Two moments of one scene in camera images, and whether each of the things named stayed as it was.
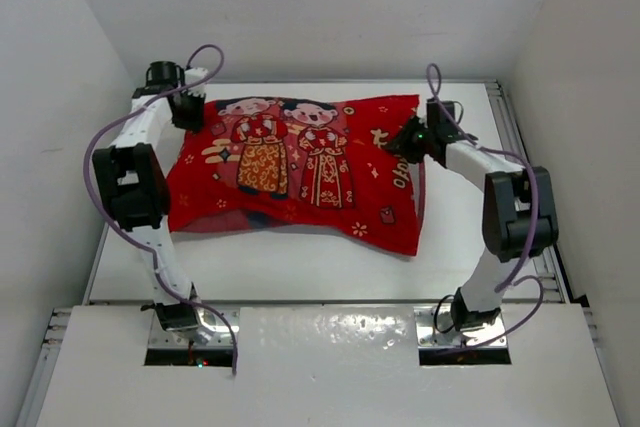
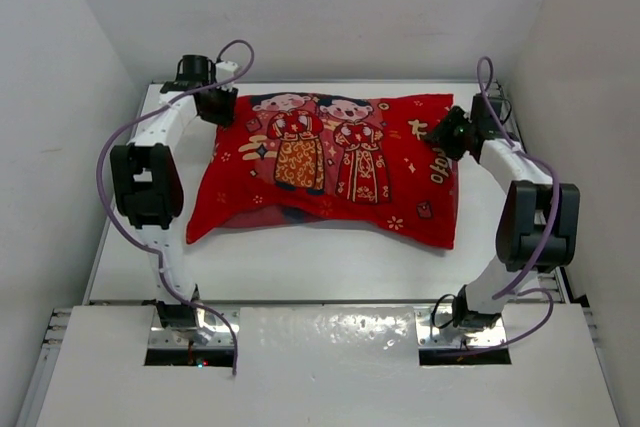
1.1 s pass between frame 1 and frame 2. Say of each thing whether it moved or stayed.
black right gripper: moved
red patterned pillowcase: moved
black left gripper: moved
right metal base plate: stayed
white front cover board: stayed
